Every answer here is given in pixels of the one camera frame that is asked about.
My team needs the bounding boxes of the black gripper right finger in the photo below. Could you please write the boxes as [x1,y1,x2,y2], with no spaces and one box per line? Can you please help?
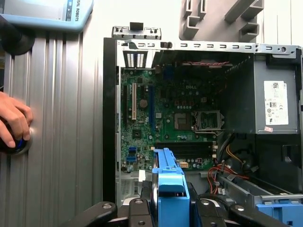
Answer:
[189,182,285,227]

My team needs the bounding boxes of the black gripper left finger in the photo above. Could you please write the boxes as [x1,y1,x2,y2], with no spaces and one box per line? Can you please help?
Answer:
[59,181,153,227]

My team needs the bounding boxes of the hard disk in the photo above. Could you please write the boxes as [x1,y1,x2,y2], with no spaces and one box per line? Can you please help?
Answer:
[151,148,191,227]

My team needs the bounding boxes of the round black tool blue ring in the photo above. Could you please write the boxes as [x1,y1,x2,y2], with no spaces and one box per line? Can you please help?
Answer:
[0,124,33,156]

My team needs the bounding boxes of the grey metal disk bay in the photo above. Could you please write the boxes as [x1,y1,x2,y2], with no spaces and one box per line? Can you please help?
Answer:
[118,171,154,206]

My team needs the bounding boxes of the person's hand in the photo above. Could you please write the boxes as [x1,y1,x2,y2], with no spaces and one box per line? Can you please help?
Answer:
[0,91,34,148]

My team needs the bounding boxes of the grey metal drive cage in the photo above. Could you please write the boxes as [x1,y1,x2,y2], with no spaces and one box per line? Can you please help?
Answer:
[216,174,303,206]

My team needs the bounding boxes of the black RAM slot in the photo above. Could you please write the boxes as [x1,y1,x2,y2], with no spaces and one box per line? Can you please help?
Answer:
[176,150,214,156]
[155,141,214,147]
[155,146,214,151]

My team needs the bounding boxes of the blue plastic bay latch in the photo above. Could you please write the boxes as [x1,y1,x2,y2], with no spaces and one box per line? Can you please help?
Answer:
[255,200,303,227]

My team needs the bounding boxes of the metal locking lever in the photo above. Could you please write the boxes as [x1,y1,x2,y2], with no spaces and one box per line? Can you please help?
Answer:
[192,131,220,139]

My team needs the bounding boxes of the CPU socket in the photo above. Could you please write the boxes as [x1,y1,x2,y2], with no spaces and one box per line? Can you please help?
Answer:
[174,113,192,130]

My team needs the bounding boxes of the black open PC case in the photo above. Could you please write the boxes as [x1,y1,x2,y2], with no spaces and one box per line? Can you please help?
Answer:
[103,26,303,227]

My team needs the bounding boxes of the metal socket cover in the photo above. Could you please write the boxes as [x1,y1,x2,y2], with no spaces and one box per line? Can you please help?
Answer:
[192,110,225,132]

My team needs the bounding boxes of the white expansion slot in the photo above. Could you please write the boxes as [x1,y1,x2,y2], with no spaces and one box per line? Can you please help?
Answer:
[132,82,137,121]

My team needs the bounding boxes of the green motherboard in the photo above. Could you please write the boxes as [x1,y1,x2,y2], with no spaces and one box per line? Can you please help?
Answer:
[119,63,228,173]

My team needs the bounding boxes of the grey power supply unit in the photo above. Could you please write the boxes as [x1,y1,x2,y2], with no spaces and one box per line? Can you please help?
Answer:
[222,53,301,135]

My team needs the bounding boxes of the grey parts rack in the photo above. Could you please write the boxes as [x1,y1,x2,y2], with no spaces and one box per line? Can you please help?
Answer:
[179,0,265,44]

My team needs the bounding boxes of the pale blue teach pendant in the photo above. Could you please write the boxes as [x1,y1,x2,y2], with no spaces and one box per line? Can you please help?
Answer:
[0,0,95,33]

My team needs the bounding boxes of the orange red wire bundle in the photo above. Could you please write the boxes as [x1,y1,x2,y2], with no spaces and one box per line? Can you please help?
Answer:
[207,162,250,195]

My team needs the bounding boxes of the yellow wire bundle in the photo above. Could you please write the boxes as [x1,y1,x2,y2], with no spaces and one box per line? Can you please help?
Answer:
[224,144,245,166]

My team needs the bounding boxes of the red black twisted wire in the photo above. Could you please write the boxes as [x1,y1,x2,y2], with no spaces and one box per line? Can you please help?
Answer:
[183,61,232,69]

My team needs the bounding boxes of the grey expansion bracket clamp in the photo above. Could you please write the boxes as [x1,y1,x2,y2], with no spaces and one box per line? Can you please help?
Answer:
[111,22,162,40]

